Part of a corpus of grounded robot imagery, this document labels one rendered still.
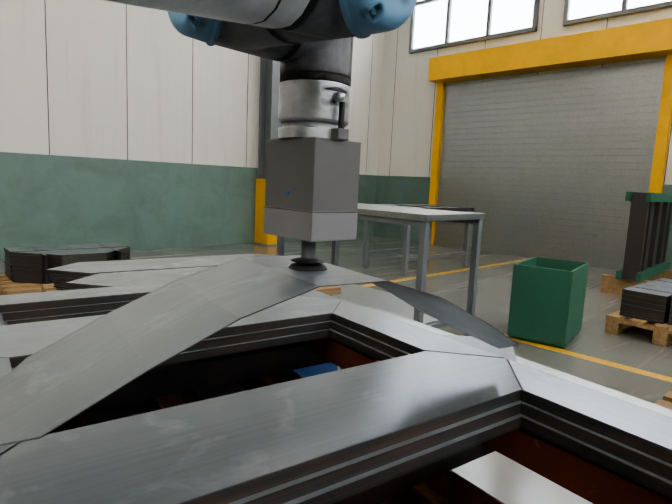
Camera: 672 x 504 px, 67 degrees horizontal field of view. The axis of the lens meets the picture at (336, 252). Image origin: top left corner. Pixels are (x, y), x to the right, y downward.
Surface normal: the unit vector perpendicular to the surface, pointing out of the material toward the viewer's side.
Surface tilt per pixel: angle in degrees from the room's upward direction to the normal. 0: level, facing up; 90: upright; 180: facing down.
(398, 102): 90
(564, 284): 90
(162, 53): 90
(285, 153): 90
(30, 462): 0
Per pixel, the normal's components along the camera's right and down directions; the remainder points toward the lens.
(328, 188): 0.67, 0.13
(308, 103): -0.08, 0.14
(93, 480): 0.04, -0.99
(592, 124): -0.72, 0.07
